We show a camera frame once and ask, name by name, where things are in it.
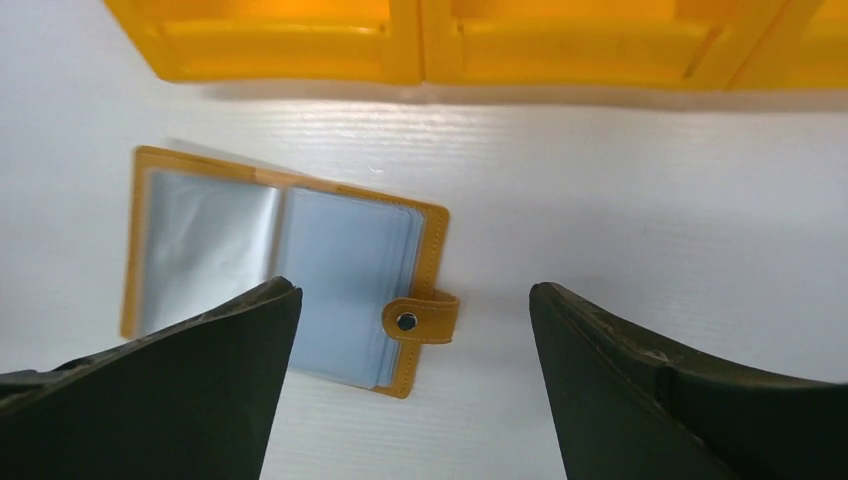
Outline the orange leather card holder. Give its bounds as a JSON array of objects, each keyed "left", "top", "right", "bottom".
[{"left": 120, "top": 146, "right": 459, "bottom": 398}]

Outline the yellow middle plastic bin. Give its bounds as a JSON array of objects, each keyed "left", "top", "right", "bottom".
[{"left": 420, "top": 0, "right": 787, "bottom": 91}]

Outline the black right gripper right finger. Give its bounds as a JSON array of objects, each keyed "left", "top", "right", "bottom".
[{"left": 529, "top": 282, "right": 847, "bottom": 479}]

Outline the yellow right plastic bin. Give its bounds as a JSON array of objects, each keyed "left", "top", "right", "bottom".
[{"left": 727, "top": 0, "right": 847, "bottom": 91}]

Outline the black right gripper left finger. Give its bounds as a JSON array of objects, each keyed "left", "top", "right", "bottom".
[{"left": 1, "top": 277, "right": 303, "bottom": 479}]

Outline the yellow left plastic bin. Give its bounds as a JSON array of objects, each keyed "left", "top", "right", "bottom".
[{"left": 106, "top": 0, "right": 423, "bottom": 85}]

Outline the yellow plastic bin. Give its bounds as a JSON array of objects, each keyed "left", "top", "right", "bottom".
[
  {"left": 420, "top": 0, "right": 787, "bottom": 91},
  {"left": 727, "top": 0, "right": 847, "bottom": 91},
  {"left": 106, "top": 0, "right": 423, "bottom": 85}
]

